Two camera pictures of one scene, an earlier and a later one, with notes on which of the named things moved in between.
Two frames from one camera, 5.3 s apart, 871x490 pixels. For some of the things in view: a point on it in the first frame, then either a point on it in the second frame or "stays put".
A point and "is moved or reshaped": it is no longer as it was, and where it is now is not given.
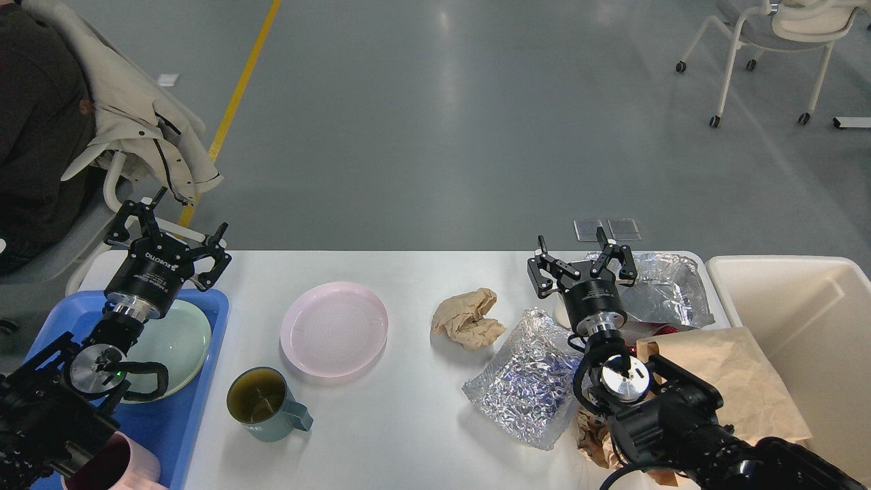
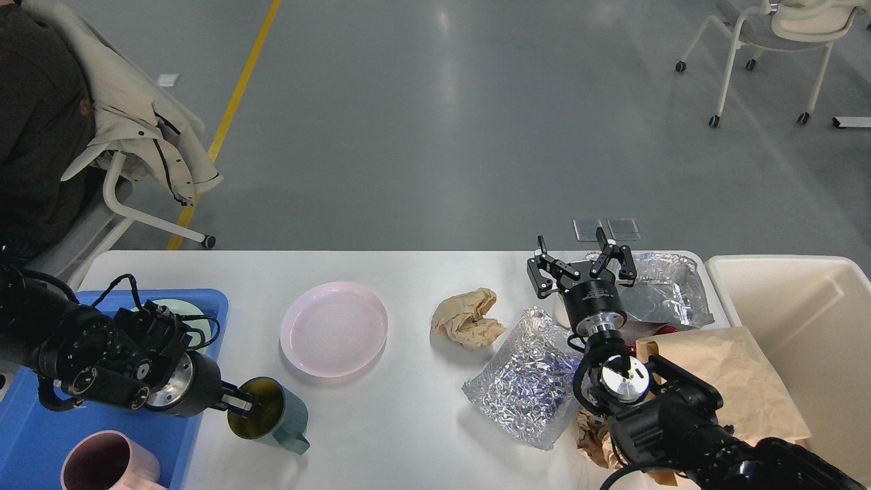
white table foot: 852,122 stays put
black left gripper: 150,276 to 193,387
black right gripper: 595,303 stays put
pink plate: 334,329 stays put
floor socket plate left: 586,229 stays put
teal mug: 259,399 is moved or reshaped
